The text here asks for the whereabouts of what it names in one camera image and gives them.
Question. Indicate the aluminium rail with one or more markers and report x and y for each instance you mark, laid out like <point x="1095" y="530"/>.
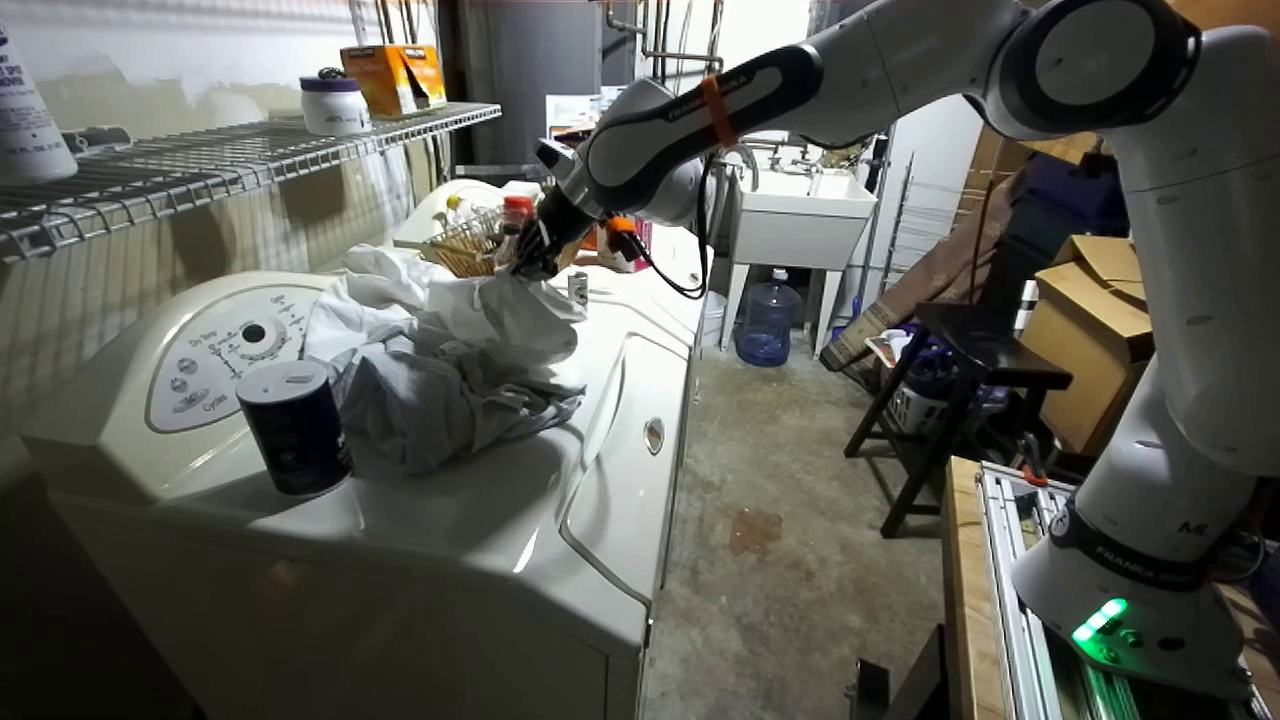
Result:
<point x="1022" y="572"/>

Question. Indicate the dark blue cylindrical canister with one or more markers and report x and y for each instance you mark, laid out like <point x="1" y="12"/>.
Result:
<point x="296" y="425"/>

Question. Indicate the white clothing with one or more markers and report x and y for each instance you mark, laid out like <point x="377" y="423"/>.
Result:
<point x="441" y="362"/>

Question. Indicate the orange box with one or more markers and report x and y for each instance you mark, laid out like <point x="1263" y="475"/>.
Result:
<point x="385" y="77"/>

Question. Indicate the grey water heater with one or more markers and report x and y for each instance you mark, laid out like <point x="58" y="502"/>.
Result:
<point x="526" y="74"/>

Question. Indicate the blue water jug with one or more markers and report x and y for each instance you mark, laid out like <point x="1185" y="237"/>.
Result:
<point x="764" y="322"/>

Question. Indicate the white jar with dark lid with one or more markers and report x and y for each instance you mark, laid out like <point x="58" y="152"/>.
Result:
<point x="329" y="100"/>

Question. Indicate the red container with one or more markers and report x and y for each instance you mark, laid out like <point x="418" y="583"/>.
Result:
<point x="518" y="213"/>

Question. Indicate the dark blue bin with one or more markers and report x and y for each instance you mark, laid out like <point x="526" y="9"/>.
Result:
<point x="1067" y="201"/>

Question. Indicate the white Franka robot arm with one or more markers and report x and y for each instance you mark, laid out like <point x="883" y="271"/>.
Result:
<point x="1134" y="265"/>

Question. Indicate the wicker basket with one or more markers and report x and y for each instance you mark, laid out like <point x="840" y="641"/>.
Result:
<point x="466" y="251"/>

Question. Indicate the white utility sink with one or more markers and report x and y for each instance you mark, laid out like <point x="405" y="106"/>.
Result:
<point x="802" y="222"/>

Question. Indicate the leaning wooden board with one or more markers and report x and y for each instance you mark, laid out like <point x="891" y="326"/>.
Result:
<point x="895" y="302"/>

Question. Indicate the black wooden chair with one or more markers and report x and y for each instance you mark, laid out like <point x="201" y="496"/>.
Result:
<point x="933" y="403"/>

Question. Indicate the brown cardboard box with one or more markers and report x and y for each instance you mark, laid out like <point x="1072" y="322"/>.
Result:
<point x="1087" y="354"/>

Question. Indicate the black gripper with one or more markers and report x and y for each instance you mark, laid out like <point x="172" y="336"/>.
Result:
<point x="571" y="187"/>

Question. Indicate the white plastic bottle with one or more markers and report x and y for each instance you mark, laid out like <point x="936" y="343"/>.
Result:
<point x="27" y="120"/>

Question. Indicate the white washing machine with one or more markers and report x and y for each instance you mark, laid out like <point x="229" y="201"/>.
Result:
<point x="466" y="572"/>

